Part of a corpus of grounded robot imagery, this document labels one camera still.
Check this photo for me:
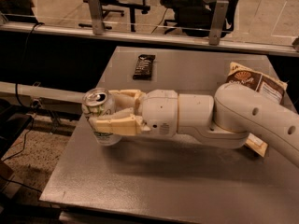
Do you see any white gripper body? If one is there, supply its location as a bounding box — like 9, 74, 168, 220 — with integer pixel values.
141, 90, 178, 137

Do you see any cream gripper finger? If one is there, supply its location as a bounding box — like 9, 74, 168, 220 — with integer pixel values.
109, 90, 146, 114
89, 108, 150, 136

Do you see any white green 7up can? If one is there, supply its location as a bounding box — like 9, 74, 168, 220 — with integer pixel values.
81, 88, 121, 146

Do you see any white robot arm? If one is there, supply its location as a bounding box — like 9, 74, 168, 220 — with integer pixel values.
82, 83, 299, 166

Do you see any dark chocolate bar wrapper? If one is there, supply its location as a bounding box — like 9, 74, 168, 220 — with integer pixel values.
133, 54, 155, 80

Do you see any brown cream chip bag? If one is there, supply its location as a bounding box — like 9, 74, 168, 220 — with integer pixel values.
226, 62, 288, 157

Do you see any dark seated chair right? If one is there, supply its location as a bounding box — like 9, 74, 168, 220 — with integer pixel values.
161, 0, 239, 37

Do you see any clear barrier panel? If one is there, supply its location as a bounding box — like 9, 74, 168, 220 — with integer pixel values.
1, 0, 299, 46

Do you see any left metal barrier bracket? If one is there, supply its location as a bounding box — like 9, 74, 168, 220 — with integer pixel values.
87, 0, 105, 35

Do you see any metal barrier bracket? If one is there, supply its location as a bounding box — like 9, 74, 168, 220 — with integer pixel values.
208, 0, 229, 46
87, 0, 105, 35

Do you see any black power cable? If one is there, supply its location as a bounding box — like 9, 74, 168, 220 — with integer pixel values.
13, 21, 45, 109

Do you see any white horizontal rail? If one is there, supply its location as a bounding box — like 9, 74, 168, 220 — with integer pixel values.
0, 82, 84, 104

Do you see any right metal barrier bracket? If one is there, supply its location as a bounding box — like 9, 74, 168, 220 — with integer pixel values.
208, 0, 229, 46

